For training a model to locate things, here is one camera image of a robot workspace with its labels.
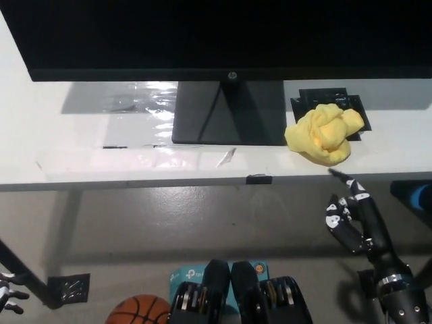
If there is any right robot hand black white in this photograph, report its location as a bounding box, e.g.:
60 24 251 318
324 167 412 284

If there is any clear tape strip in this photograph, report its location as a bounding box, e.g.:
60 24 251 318
215 147 237 167

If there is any clear plastic film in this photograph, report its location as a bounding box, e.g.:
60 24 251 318
101 80 180 139

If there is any small black tape piece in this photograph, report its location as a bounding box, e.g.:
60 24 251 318
246 173 273 185

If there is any black object under desk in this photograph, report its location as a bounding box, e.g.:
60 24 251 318
390 180 432 222

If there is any black HP monitor with stand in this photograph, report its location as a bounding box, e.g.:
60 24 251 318
0 0 432 146

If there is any orange basketball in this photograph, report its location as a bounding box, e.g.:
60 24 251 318
105 294 172 324

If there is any black metal desk leg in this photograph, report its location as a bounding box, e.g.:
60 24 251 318
0 238 63 310

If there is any teal tp-link box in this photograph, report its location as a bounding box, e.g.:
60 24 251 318
169 260 271 315

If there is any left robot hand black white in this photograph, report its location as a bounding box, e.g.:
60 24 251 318
0 272 30 315

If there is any black floor tape patch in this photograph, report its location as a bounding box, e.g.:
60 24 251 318
47 273 91 302

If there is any yellow microfiber cloth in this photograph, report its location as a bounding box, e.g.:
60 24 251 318
284 103 367 166

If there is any blue round object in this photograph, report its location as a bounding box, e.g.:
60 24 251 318
408 184 432 212

